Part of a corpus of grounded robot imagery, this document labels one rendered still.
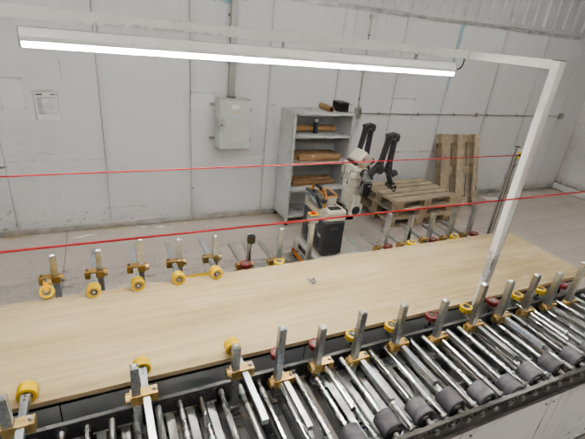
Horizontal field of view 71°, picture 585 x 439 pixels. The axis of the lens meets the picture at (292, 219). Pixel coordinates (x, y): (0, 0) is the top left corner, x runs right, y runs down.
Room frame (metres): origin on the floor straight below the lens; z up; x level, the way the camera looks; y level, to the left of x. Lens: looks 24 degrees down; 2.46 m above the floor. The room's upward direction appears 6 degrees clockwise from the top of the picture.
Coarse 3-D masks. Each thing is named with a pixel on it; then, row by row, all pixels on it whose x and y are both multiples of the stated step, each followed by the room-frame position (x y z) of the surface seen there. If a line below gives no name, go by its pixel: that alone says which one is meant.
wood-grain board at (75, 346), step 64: (384, 256) 2.91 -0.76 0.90; (448, 256) 3.03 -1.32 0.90; (512, 256) 3.15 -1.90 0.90; (0, 320) 1.74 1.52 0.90; (64, 320) 1.79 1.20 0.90; (128, 320) 1.84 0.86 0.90; (192, 320) 1.90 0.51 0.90; (256, 320) 1.96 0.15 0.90; (320, 320) 2.02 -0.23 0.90; (384, 320) 2.09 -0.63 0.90; (0, 384) 1.33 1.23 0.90; (64, 384) 1.36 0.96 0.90; (128, 384) 1.41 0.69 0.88
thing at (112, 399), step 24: (456, 312) 2.43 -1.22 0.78; (480, 312) 2.54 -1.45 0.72; (336, 336) 1.99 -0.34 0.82; (384, 336) 2.16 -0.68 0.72; (264, 360) 1.78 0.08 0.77; (288, 360) 1.85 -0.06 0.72; (168, 384) 1.55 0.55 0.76; (192, 384) 1.60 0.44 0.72; (48, 408) 1.31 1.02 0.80; (72, 408) 1.35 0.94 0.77; (96, 408) 1.40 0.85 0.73
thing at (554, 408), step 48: (576, 336) 2.37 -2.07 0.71; (576, 384) 1.91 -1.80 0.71; (48, 432) 1.18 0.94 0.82; (240, 432) 1.44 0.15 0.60; (288, 432) 1.47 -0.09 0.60; (336, 432) 1.41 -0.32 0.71; (432, 432) 1.40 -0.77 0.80; (480, 432) 1.56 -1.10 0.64; (528, 432) 1.78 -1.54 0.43; (576, 432) 2.05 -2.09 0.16
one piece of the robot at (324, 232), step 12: (324, 192) 4.03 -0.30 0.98; (312, 204) 4.20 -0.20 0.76; (324, 204) 4.00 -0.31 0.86; (324, 216) 3.94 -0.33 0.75; (336, 216) 3.95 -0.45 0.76; (324, 228) 3.91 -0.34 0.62; (336, 228) 3.97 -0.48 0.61; (324, 240) 3.91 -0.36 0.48; (336, 240) 3.97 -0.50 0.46; (324, 252) 3.91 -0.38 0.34; (336, 252) 3.98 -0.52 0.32
